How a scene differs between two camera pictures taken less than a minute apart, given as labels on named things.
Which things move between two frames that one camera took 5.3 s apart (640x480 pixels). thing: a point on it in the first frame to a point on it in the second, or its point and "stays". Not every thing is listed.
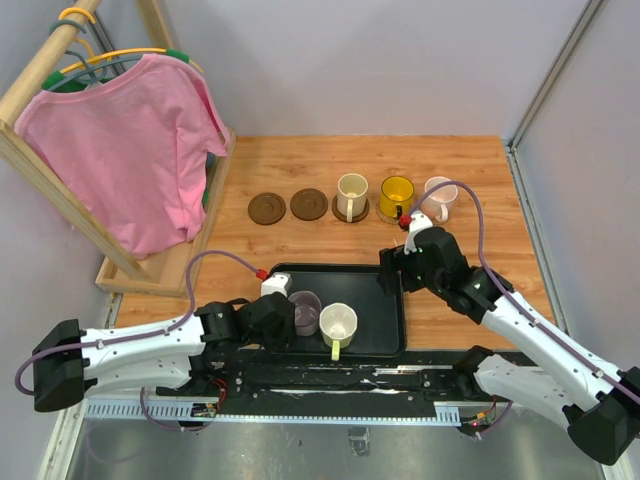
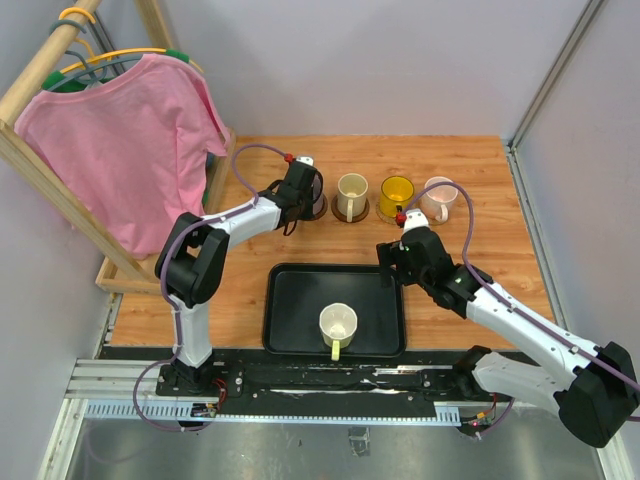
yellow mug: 396,196 stays
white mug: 338,324 stays
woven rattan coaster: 386,218 stays
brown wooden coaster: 342,217 stays
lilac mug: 307,311 to 318,203
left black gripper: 285,337 to 307,213
